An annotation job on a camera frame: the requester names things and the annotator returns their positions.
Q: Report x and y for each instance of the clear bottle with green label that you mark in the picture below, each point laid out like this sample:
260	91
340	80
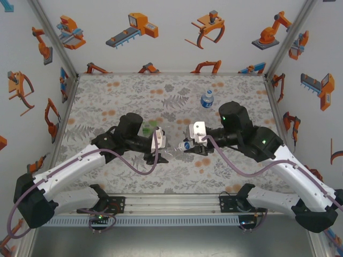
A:
148	127

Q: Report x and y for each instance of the clear bottle without label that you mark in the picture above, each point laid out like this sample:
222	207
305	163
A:
172	152

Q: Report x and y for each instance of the clear bottle with blue label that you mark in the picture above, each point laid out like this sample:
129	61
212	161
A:
207	103

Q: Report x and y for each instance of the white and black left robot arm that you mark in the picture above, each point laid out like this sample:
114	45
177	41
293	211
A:
69	166

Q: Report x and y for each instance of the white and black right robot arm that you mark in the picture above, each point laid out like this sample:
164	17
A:
300	174

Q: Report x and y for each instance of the floral patterned table mat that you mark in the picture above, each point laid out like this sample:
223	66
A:
171	182

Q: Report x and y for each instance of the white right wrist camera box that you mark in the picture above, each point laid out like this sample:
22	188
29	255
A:
197	131

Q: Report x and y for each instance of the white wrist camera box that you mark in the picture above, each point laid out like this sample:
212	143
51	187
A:
197	131
161	139

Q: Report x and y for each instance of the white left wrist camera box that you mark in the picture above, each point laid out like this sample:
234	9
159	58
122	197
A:
161	139

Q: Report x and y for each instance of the aluminium table side rail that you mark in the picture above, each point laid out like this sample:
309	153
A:
276	107
65	107

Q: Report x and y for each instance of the wide aluminium frame rail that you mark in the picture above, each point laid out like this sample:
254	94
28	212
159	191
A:
171	204

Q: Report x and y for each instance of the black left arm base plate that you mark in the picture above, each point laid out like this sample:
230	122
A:
120	204

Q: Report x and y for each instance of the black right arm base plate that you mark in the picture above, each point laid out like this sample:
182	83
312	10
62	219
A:
224	204

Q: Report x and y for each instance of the thin aluminium table edge rail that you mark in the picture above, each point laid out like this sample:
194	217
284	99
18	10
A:
171	74

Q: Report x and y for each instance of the slanted aluminium frame post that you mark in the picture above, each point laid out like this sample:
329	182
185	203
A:
289	40
55	40

